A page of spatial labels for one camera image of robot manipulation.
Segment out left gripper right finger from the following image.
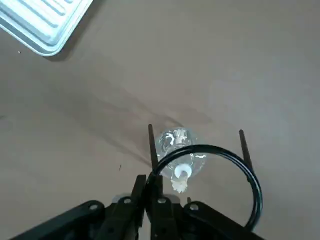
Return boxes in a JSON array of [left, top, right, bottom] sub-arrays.
[[148, 175, 263, 240]]

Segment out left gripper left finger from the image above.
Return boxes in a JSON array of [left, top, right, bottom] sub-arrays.
[[9, 174, 147, 240]]

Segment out black wire tripod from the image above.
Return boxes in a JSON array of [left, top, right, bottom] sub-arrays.
[[146, 123, 263, 229]]

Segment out glass alcohol lamp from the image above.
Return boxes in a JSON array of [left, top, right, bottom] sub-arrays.
[[154, 126, 208, 195]]

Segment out ribbed metal tray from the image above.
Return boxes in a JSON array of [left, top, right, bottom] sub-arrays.
[[0, 0, 95, 57]]

